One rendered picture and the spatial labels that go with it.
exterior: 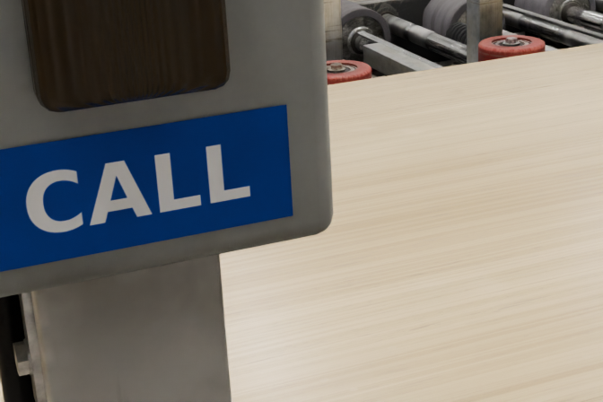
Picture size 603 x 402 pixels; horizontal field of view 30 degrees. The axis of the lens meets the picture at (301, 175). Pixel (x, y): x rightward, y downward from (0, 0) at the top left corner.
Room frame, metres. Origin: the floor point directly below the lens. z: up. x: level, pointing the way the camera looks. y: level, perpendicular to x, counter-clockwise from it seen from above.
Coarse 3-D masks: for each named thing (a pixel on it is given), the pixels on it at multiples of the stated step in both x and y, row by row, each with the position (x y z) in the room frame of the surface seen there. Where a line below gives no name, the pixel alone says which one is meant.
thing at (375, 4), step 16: (368, 0) 1.98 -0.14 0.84; (384, 0) 1.98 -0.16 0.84; (400, 0) 1.99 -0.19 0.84; (416, 0) 2.00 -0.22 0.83; (512, 0) 2.07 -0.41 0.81; (400, 16) 1.99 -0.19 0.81; (416, 16) 2.00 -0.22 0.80; (512, 32) 2.07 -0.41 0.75; (528, 32) 2.08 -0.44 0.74; (416, 48) 2.00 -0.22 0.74; (560, 48) 2.09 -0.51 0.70; (448, 64) 1.99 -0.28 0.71
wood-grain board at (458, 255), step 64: (512, 64) 1.25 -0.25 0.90; (576, 64) 1.24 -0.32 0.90; (384, 128) 1.03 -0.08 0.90; (448, 128) 1.02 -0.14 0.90; (512, 128) 1.01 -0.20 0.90; (576, 128) 1.00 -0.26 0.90; (384, 192) 0.86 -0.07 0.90; (448, 192) 0.85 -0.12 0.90; (512, 192) 0.85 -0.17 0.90; (576, 192) 0.84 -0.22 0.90; (256, 256) 0.75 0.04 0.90; (320, 256) 0.74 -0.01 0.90; (384, 256) 0.73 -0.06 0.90; (448, 256) 0.73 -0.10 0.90; (512, 256) 0.72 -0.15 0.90; (576, 256) 0.72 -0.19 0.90; (256, 320) 0.64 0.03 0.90; (320, 320) 0.64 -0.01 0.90; (384, 320) 0.63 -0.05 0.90; (448, 320) 0.63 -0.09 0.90; (512, 320) 0.63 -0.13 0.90; (576, 320) 0.62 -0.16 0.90; (0, 384) 0.58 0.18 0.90; (256, 384) 0.57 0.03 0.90; (320, 384) 0.56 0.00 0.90; (384, 384) 0.56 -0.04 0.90; (448, 384) 0.55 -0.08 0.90; (512, 384) 0.55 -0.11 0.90; (576, 384) 0.55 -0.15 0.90
